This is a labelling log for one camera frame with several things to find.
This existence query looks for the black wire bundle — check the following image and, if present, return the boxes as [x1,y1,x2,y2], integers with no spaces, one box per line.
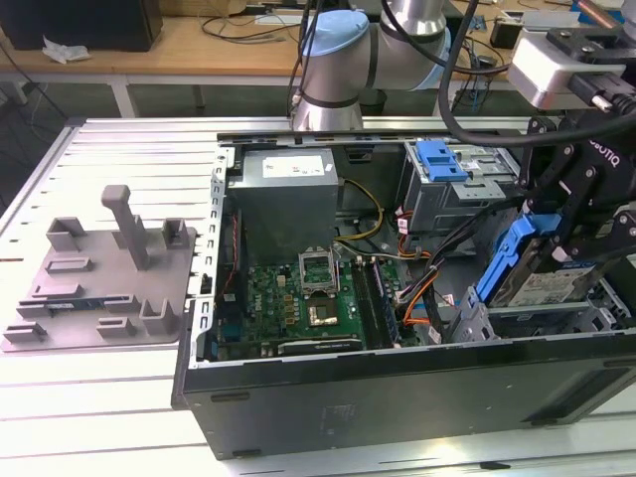
[424,196,526,344]

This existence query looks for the wooden desk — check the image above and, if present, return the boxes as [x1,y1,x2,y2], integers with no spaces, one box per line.
[0,0,636,85]

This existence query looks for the grey parts rack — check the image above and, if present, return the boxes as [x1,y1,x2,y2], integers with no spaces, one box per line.
[0,184,200,354]

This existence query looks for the CPU socket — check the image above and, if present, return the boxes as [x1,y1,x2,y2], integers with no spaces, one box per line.
[306,302,340,330]

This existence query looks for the black graphics card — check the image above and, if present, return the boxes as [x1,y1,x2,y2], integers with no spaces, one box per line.
[275,337,365,357]

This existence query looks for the small black box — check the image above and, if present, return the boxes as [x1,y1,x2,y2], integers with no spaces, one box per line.
[489,17,523,50]

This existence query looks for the yellow power supply wires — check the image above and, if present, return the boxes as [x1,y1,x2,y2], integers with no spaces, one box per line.
[335,178,385,245]

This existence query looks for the crumpled white plastic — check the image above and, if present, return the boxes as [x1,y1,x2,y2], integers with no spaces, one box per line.
[42,34,91,65]

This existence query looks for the hard disk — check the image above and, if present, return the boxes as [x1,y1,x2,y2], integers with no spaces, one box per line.
[474,211,605,310]

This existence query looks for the green motherboard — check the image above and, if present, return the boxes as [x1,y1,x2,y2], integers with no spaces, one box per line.
[213,247,404,350]

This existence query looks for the black open PC case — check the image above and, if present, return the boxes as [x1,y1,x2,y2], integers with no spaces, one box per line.
[171,127,636,461]

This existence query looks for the grey metal drive cage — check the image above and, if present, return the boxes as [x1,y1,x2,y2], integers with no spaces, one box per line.
[401,141,529,245]

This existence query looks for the grey power supply unit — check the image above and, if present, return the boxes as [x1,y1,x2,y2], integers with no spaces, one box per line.
[226,148,345,265]

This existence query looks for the grey metal disk bay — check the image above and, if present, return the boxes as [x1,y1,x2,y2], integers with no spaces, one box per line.
[446,285,635,344]

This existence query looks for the black RAM slot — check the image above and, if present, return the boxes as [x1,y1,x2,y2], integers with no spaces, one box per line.
[361,256,392,349]
[351,256,380,349]

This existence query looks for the thin black hanging cable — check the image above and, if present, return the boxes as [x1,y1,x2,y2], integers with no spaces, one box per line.
[287,0,319,118]

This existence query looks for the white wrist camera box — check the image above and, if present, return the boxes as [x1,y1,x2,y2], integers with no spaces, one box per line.
[506,25,630,111]

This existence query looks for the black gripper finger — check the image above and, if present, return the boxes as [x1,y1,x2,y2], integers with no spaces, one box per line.
[565,203,636,260]
[521,116,597,260]

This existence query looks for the orange power wire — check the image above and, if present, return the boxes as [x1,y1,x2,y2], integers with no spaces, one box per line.
[397,285,433,329]

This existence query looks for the green RAM stick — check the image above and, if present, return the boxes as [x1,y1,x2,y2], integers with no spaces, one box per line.
[47,299,108,312]
[372,257,403,348]

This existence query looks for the black computer tower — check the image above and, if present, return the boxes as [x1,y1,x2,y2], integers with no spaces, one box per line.
[0,0,164,53]

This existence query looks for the metal socket cover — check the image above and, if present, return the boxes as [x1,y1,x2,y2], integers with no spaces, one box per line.
[296,245,343,299]

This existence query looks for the blue plastic drive latch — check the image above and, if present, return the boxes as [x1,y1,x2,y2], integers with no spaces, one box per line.
[416,140,471,183]

